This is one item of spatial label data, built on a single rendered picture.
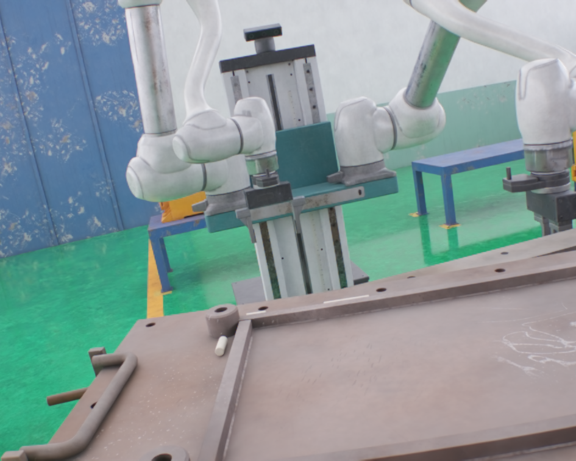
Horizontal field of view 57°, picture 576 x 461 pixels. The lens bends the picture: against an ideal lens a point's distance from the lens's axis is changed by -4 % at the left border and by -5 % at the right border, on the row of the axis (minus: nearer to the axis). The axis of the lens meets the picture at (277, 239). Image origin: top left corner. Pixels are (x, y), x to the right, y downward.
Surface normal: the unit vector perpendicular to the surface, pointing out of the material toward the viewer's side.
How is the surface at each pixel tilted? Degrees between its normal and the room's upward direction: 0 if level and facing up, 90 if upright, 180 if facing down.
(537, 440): 90
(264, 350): 0
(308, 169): 90
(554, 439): 90
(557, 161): 90
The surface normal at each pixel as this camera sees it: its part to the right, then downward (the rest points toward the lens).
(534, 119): -0.74, 0.32
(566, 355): -0.18, -0.95
